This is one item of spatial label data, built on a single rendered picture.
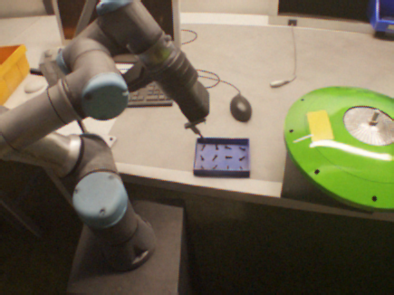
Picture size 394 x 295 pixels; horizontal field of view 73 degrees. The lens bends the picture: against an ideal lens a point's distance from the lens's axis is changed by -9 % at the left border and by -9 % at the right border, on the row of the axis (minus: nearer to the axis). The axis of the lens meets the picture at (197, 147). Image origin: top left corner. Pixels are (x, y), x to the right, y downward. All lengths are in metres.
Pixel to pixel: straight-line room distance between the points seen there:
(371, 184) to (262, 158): 0.29
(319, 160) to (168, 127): 0.42
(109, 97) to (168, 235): 0.39
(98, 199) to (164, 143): 0.30
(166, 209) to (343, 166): 0.41
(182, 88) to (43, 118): 0.24
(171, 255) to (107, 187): 0.23
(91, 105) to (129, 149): 0.40
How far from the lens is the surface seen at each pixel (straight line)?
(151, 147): 0.74
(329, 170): 0.50
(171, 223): 0.68
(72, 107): 0.39
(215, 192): 0.66
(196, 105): 0.53
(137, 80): 0.52
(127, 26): 0.47
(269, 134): 0.76
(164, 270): 0.64
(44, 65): 0.62
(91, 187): 0.52
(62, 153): 0.56
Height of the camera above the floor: 1.45
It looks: 48 degrees down
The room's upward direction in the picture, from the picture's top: 6 degrees counter-clockwise
